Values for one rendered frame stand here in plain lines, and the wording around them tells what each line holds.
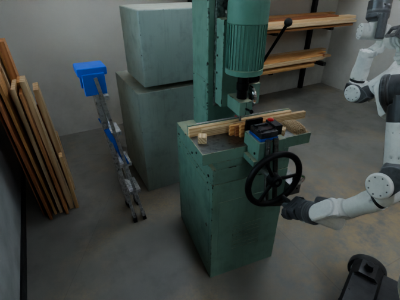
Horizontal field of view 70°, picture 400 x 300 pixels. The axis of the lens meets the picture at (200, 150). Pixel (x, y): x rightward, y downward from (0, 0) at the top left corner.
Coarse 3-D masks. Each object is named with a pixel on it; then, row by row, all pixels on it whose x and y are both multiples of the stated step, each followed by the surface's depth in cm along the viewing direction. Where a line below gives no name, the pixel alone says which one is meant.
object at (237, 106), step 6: (228, 96) 147; (234, 96) 143; (228, 102) 148; (234, 102) 142; (240, 102) 137; (246, 102) 137; (234, 108) 143; (240, 108) 138; (240, 114) 140; (246, 114) 141
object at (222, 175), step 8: (192, 120) 183; (184, 128) 174; (184, 136) 170; (184, 144) 174; (192, 152) 160; (288, 160) 151; (208, 168) 140; (224, 168) 137; (232, 168) 139; (240, 168) 141; (248, 168) 143; (272, 168) 149; (280, 168) 152; (208, 176) 141; (216, 176) 138; (224, 176) 140; (232, 176) 141; (240, 176) 144; (216, 184) 140
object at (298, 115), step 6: (282, 114) 156; (288, 114) 156; (294, 114) 158; (300, 114) 159; (276, 120) 155; (282, 120) 157; (216, 126) 144; (222, 126) 144; (228, 126) 145; (204, 132) 142; (210, 132) 143; (216, 132) 144; (222, 132) 146; (228, 132) 147
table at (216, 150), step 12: (288, 132) 147; (192, 144) 139; (204, 144) 137; (216, 144) 137; (228, 144) 137; (240, 144) 137; (288, 144) 145; (300, 144) 148; (204, 156) 129; (216, 156) 132; (228, 156) 134; (240, 156) 137; (252, 156) 133
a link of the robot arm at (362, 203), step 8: (344, 200) 98; (352, 200) 94; (360, 200) 91; (368, 200) 88; (376, 200) 86; (384, 200) 85; (392, 200) 83; (344, 208) 96; (352, 208) 93; (360, 208) 91; (368, 208) 89; (376, 208) 88; (384, 208) 89; (352, 216) 95
